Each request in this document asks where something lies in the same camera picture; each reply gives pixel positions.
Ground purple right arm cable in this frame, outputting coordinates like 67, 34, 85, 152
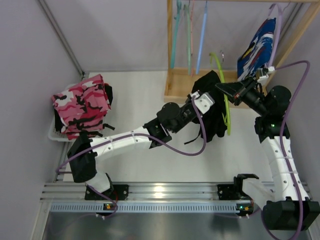
259, 60, 312, 240

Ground mint green hanger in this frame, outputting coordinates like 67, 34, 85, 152
183, 4, 192, 76

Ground pink wire hanger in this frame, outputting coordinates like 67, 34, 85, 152
189, 0, 195, 76

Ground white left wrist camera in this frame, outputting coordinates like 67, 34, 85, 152
187, 91, 215, 115

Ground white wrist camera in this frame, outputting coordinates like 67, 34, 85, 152
187, 91, 215, 115
255, 66, 275, 86

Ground wooden clothes rack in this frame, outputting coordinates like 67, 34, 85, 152
164, 0, 320, 104

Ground aluminium mounting rail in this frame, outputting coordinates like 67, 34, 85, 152
40, 181, 223, 202

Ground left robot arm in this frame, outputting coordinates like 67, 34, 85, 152
67, 79, 230, 197

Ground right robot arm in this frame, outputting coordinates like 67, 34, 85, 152
229, 77, 320, 231

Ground lilac hanger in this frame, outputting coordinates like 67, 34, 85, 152
268, 2, 283, 67

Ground slotted cable duct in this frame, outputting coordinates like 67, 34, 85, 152
50, 202, 252, 214

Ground black clothes in basket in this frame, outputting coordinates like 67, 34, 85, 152
53, 83, 114, 133

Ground white perforated basket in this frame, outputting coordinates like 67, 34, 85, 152
47, 83, 83, 144

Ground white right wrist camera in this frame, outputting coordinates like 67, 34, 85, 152
255, 66, 275, 86

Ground teal wire hanger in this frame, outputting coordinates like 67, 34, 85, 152
170, 0, 182, 69

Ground black trousers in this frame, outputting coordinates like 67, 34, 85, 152
191, 70, 227, 143

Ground lime green hanger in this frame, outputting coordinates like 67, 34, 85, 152
209, 52, 231, 136

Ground pink camouflage trousers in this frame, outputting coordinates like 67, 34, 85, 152
51, 73, 116, 141

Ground light blue hanger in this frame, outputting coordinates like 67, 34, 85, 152
195, 1, 208, 75

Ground blue white red trousers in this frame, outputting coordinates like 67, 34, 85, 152
237, 18, 277, 82

